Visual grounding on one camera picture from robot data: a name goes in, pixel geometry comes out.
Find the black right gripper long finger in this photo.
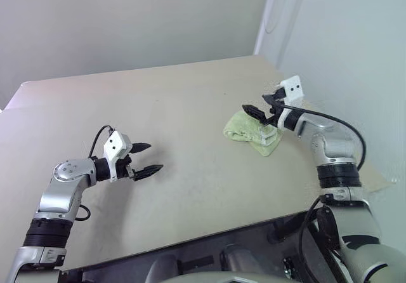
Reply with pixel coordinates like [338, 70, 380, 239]
[242, 104, 271, 124]

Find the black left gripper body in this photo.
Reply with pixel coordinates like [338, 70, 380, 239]
[115, 154, 136, 181]

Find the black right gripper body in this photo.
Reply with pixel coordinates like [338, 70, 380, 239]
[264, 87, 287, 127]

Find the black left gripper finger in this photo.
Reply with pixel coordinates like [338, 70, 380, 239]
[130, 142, 152, 155]
[133, 164, 164, 182]

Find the light green white-edged towel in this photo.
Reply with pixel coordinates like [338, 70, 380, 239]
[221, 110, 283, 157]

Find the dark grey rounded shape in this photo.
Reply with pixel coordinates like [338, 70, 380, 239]
[147, 253, 180, 283]

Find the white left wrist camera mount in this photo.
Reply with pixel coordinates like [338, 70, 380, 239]
[103, 131, 133, 183]

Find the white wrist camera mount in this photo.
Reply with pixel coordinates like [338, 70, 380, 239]
[103, 131, 133, 183]
[275, 75, 306, 131]

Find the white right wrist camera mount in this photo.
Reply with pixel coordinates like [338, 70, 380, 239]
[275, 75, 306, 131]

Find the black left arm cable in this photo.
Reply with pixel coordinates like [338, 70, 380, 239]
[74, 124, 115, 223]

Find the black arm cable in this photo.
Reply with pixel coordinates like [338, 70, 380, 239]
[282, 104, 367, 265]
[74, 124, 115, 223]

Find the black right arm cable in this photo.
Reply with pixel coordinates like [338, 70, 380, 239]
[282, 104, 367, 265]

